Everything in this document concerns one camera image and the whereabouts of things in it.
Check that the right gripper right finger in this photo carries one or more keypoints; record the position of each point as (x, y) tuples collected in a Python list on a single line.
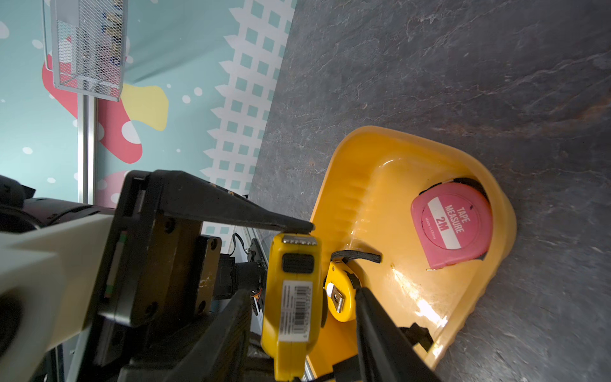
[(385, 351)]

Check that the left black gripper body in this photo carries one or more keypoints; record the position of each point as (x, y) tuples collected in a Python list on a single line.
[(160, 285)]

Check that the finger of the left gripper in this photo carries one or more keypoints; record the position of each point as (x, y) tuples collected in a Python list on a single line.
[(182, 195)]

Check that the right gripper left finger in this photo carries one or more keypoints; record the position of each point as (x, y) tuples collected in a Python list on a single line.
[(220, 353)]

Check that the yellow tape measure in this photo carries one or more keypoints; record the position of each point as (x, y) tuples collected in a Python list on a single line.
[(293, 303), (342, 283)]

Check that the pink round tape measure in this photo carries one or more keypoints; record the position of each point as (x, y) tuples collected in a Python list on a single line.
[(453, 221)]

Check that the yellow storage tray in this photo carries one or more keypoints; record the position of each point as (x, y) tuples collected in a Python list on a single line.
[(364, 204)]

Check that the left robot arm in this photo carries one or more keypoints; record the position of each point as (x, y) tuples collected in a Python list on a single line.
[(22, 211)]

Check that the yellow tape measure in tray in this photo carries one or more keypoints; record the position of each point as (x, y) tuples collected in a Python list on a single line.
[(342, 283)]

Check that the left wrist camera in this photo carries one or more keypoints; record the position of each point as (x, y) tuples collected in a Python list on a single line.
[(47, 281)]

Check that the white wire wall basket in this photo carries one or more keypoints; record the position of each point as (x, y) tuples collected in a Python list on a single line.
[(85, 45)]

